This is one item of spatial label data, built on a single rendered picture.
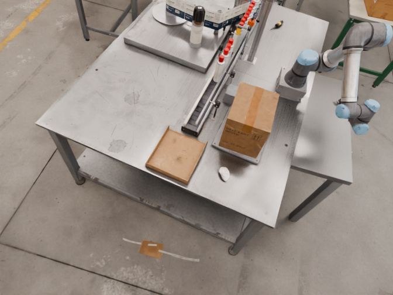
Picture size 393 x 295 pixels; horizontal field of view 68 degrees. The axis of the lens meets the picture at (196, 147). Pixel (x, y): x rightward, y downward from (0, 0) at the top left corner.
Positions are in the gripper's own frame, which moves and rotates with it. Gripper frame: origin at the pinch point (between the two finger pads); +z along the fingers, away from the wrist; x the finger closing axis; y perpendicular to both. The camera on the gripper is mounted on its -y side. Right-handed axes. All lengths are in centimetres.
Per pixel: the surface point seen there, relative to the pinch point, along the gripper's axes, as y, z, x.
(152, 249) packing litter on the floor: 45, -60, 156
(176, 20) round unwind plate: 100, 77, 54
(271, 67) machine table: 27, 45, 28
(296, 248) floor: -55, -51, 100
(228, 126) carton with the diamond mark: 65, -37, 40
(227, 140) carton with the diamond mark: 57, -36, 50
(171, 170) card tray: 78, -51, 76
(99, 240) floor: 80, -56, 175
